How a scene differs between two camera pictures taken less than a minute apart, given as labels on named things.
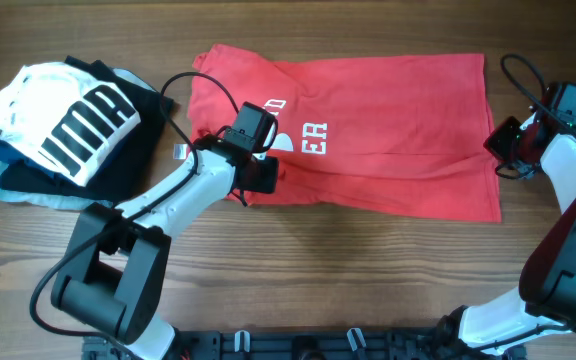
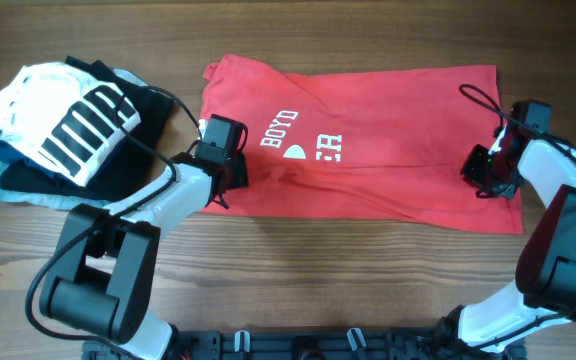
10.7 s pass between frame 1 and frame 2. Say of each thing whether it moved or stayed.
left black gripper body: moved
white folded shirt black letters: stayed
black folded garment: stayed
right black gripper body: moved
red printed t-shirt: moved
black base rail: stayed
